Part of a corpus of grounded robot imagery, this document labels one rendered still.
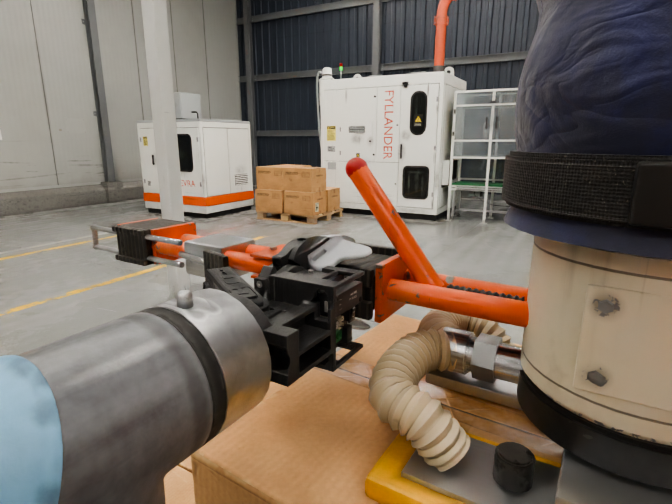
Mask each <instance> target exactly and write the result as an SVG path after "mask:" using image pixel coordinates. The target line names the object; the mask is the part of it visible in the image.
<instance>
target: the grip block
mask: <svg viewBox="0 0 672 504"><path fill-rule="evenodd" d="M357 244H361V245H364V246H368V247H370V248H371V249H372V253H371V254H370V255H369V256H368V257H365V258H361V259H353V260H345V261H342V262H340V263H339V264H337V265H336V266H335V267H340V268H341V267H342V268H349V269H355V270H361V271H365V273H364V275H362V276H361V277H359V278H357V279H355V280H354V281H360V282H362V297H363V300H362V302H360V303H358V304H357V305H355V307H356V310H355V317H357V318H361V319H366V320H371V319H372V318H373V310H374V309H375V314H374V321H375V322H378V323H382V322H383V321H384V320H385V319H387V318H388V317H389V316H391V315H392V314H393V313H395V312H396V311H397V310H399V309H400V308H401V307H403V306H404V305H405V304H406V303H401V302H396V301H391V300H388V299H387V296H386V290H387V285H388V283H389V281H390V279H392V278H393V279H399V280H403V277H404V274H405V272H406V270H407V269H408V268H407V266H406V265H405V263H404V262H403V260H402V259H401V257H400V255H399V254H398V252H397V251H396V249H395V248H394V247H386V246H379V245H371V244H364V243H357Z"/></svg>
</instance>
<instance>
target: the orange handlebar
mask: <svg viewBox="0 0 672 504"><path fill-rule="evenodd" d="M201 237H204V236H198V235H192V234H183V235H182V236H181V237H180V240H182V241H183V244H182V245H181V246H179V245H173V244H168V243H162V242H157V243H156V244H155V247H154V248H155V249H156V251H157V252H158V253H159V254H163V255H168V256H173V257H178V258H182V257H180V256H179V255H178V253H179V252H180V251H184V252H185V250H184V242H185V241H188V240H192V239H196V238H201ZM285 245H286V244H281V245H278V246H272V247H267V246H261V245H255V244H250V245H248V246H247V248H246V250H245V253H244V252H238V251H232V250H228V251H226V252H225V253H224V255H226V256H228V261H229V266H230V267H231V268H233V269H238V270H243V271H248V272H253V273H256V274H253V275H251V278H256V277H258V275H259V274H260V272H261V270H262V267H263V266H264V265H267V266H269V265H270V264H272V263H273V261H272V256H274V255H276V254H278V253H279V252H280V251H281V250H282V249H283V247H284V246H285ZM437 274H438V273H437ZM438 276H439V277H440V279H441V280H442V282H443V283H444V285H443V286H442V287H439V286H434V285H428V284H422V283H417V282H416V281H415V279H414V277H413V276H412V274H411V273H410V271H409V270H408V269H407V270H406V272H405V274H404V277H403V280H399V279H393V278H392V279H390V281H389V283H388V285H387V290H386V296H387V299H388V300H391V301H396V302H401V303H406V304H411V305H416V306H421V307H426V308H431V309H436V310H441V311H446V312H451V313H455V314H460V315H465V316H470V317H475V318H480V319H485V320H490V321H495V322H500V323H505V324H510V325H515V326H520V327H525V328H526V327H527V325H528V320H529V310H528V302H527V296H528V288H526V287H520V286H513V285H507V284H501V283H494V282H488V281H482V280H475V279H469V278H463V277H457V276H450V275H444V274H438ZM450 284H452V285H453V286H456V285H458V286H459V287H462V286H464V287H465V288H468V287H470V288H472V289H475V288H477V289H478V290H479V291H480V290H482V289H483V290H484V291H485V292H487V291H491V292H492V293H494V292H497V293H498V294H501V293H504V294H505V295H508V294H511V295H512V296H515V295H517V296H519V297H520V298H521V297H523V296H524V301H520V300H514V299H509V298H503V297H497V296H491V295H486V294H480V293H474V292H468V291H463V290H457V289H451V288H446V287H447V285H450Z"/></svg>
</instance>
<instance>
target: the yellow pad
mask: <svg viewBox="0 0 672 504"><path fill-rule="evenodd" d="M465 433H466V434H467V435H469V437H470V439H471V442H470V447H469V449H468V451H467V453H466V454H465V456H464V457H463V458H462V459H461V460H460V461H459V462H458V463H457V464H456V465H455V466H453V467H451V468H450V469H448V470H446V471H443V472H440V471H439V470H438V469H437V468H436V467H435V466H430V465H428V464H427V463H426V462H424V458H423V457H422V456H419V454H418V452H417V449H416V448H412V445H411V440H408V441H406V435H404V436H402V437H401V435H400V433H399V434H398V435H397V436H396V438H395V439H394V440H393V442H392V443H391V444H390V446H389V447H388V448H387V450H386V451H385V452H384V454H383V455H382V456H381V458H380V459H379V460H378V462H377V463H376V464H375V466H374V467H373V468H372V470H371V471H370V472H369V473H368V475H367V477H366V480H365V493H366V495H367V496H368V497H369V498H371V499H373V500H375V501H377V502H380V503H382V504H554V502H555V496H556V490H557V485H558V479H559V473H560V468H561V464H559V463H556V462H553V461H550V460H547V459H544V458H541V457H538V456H535V455H534V454H533V453H532V452H531V451H530V450H529V449H528V448H527V447H525V446H524V445H521V444H519V443H515V442H504V443H497V442H494V441H491V440H488V439H485V438H482V437H479V436H476V435H473V434H470V433H467V432H465Z"/></svg>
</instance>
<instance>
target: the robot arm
mask: <svg viewBox="0 0 672 504"><path fill-rule="evenodd" d="M371 253H372V249H371V248H370V247H368V246H364V245H361V244H357V243H355V239H354V238H352V237H350V236H347V235H320V236H316V235H315V236H305V237H298V238H295V239H293V240H291V241H290V242H289V243H287V244H286V245H285V246H284V247H283V249H282V250H281V251H280V252H279V253H278V254H276V255H274V256H272V261H273V263H272V264H270V265H269V266H267V265H264V266H263V267H262V270H261V272H260V274H259V275H258V277H256V278H254V288H253V287H252V286H251V285H249V284H248V283H247V282H246V281H245V280H244V279H243V278H242V277H241V276H240V275H239V274H238V273H236V272H235V271H234V270H233V269H232V268H231V267H230V266H229V267H221V268H214V269H207V270H205V277H206V278H205V282H203V289H202V290H197V291H194V292H191V291H189V290H180V291H179V292H178V293H177V294H176V298H174V299H172V300H169V301H166V302H163V303H161V304H158V305H155V306H152V307H150V308H147V309H144V310H141V311H139V312H136V313H133V314H130V315H127V316H125V317H122V318H119V319H116V320H114V321H111V322H108V323H105V324H102V325H100V326H97V327H94V328H91V329H88V330H86V331H83V332H80V333H77V334H74V335H72V336H69V337H66V338H63V339H60V340H58V341H55V342H52V343H49V344H46V345H44V346H41V347H38V348H35V349H32V350H30V351H27V352H24V353H21V354H18V355H4V356H0V504H165V488H164V477H165V475H166V474H167V473H168V472H169V471H171V470H172V469H173V468H175V467H176V466H177V465H179V464H180V463H181V462H183V461H184V460H185V459H187V458H188V457H189V456H190V455H192V454H193V453H194V452H196V451H197V450H198V449H200V448H201V447H202V446H204V445H205V444H206V443H208V442H209V441H211V440H212V439H213V438H215V437H216V436H217V435H219V434H220V433H221V432H223V431H224V430H225V429H227V428H228V427H229V426H231V425H232V424H233V423H235V422H236V421H237V420H239V419H240V418H241V417H243V416H244V415H245V414H247V413H248V412H249V411H251V410H252V409H253V408H255V407H256V406H257V405H258V404H259V403H260V402H261V401H262V400H263V398H264V397H265V395H266V393H267V391H268V390H269V385H270V381H271V382H274V383H277V384H280V385H283V386H286V387H289V386H290V385H291V384H293V383H294V382H295V381H297V380H298V379H299V378H300V377H302V376H303V375H304V374H306V373H307V372H308V371H310V370H311V369H312V368H314V367H318V368H321V369H324V370H328V371H331V372H334V371H335V370H336V369H338V368H339V367H340V366H341V365H342V364H344V363H345V362H346V361H347V360H348V359H350V358H351V357H352V356H353V355H354V354H356V353H357V352H358V351H359V350H360V349H361V348H363V344H361V343H357V342H353V341H351V340H352V329H355V330H368V329H370V327H371V326H370V325H369V324H367V323H364V322H361V321H359V320H356V319H355V310H356V307H355V305H357V304H358V303H360V302H362V300H363V297H362V282H360V281H354V280H355V279H357V278H359V277H361V276H362V275H364V273H365V271H361V270H355V269H349V268H342V267H341V268H340V267H335V266H336V265H337V264H339V263H340V262H342V261H345V260H353V259H361V258H365V257H368V256H369V255H370V254H371ZM337 347H340V348H344V349H348V350H351V351H349V352H348V353H347V354H346V355H344V356H343V357H342V358H341V359H339V360H336V348H337Z"/></svg>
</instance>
